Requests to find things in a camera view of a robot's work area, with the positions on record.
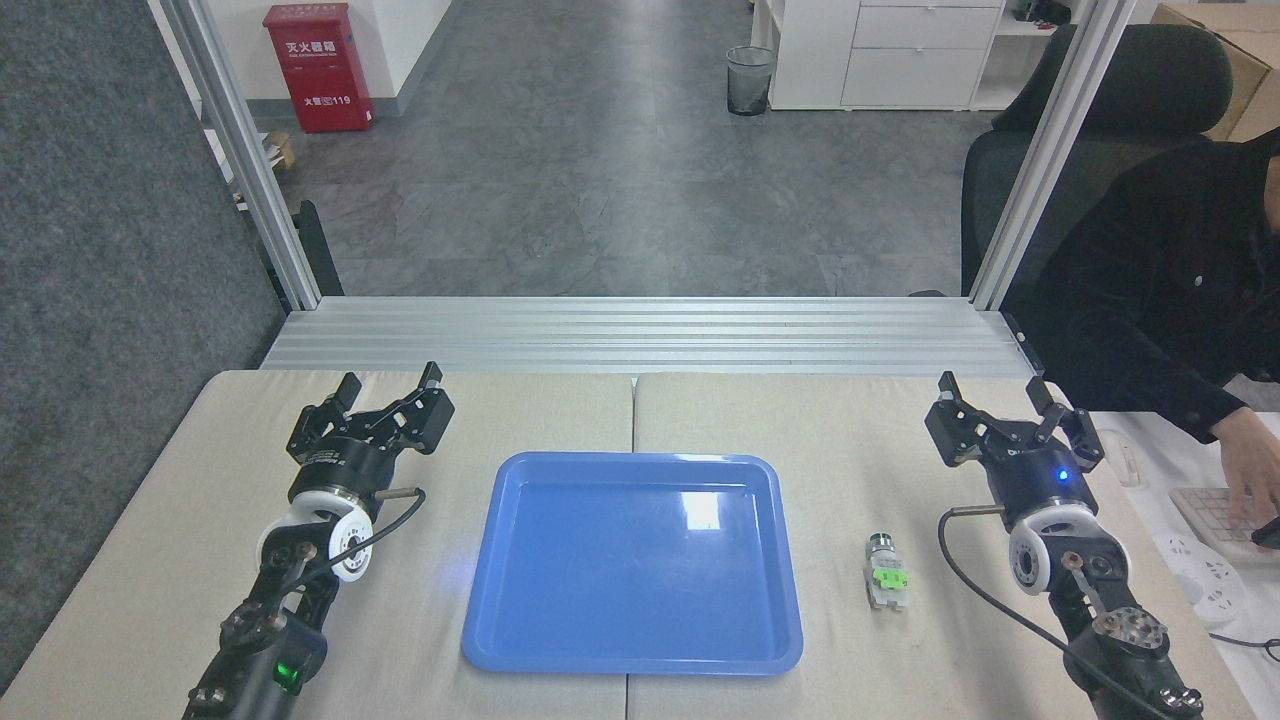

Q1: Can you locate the blue plastic tray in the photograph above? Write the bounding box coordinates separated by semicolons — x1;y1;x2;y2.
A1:
461;451;804;676

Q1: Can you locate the grey felt partition panel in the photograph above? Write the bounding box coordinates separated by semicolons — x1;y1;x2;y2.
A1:
0;0;292;691

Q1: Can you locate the thin black desk cable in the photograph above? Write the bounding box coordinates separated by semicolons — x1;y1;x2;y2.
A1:
1208;630;1280;664

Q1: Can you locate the white computer mouse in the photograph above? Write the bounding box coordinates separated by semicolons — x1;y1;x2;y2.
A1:
1094;428;1142;488

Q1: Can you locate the white drawer cabinet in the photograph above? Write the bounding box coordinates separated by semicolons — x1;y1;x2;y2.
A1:
750;0;1007;112

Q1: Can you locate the silver aluminium post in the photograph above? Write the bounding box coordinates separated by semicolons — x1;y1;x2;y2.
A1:
150;0;322;312
967;0;1142;312

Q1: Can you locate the black mesh wastebasket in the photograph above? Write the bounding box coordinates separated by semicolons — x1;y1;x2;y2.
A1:
726;45;777;117

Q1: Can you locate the white side desk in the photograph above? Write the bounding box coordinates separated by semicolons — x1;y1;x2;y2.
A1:
1075;408;1280;720

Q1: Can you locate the white keyboard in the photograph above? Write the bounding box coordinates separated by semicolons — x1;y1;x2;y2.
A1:
1168;485;1280;567

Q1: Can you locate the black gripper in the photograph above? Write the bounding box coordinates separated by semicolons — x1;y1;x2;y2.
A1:
287;362;457;502
924;371;1107;523

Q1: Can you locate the silver aluminium rail platform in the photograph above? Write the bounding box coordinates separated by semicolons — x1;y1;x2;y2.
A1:
258;296;1037;379

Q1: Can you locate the brown cardboard box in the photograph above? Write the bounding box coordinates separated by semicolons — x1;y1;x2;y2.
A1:
1150;3;1280;144

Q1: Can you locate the person's hand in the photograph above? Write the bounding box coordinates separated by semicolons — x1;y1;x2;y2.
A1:
1212;405;1280;531

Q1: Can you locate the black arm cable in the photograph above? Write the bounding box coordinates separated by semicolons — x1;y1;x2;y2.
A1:
300;486;427;593
937;505;1173;720

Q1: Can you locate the red fire extinguisher box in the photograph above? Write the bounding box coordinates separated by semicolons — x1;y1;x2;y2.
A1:
263;3;376;134

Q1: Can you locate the black office chair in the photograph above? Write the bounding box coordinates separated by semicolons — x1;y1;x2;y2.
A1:
960;22;1235;297

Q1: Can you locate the switch part with green tab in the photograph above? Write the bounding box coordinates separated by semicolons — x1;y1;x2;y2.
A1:
864;533;912;613

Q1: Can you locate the black post bracket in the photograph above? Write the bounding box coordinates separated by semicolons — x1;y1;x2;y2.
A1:
262;200;345;301

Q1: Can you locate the person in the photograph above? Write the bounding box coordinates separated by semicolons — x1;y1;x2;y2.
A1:
1004;125;1280;446

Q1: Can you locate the white power strip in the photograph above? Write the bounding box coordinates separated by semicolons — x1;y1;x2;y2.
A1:
1150;532;1249;627

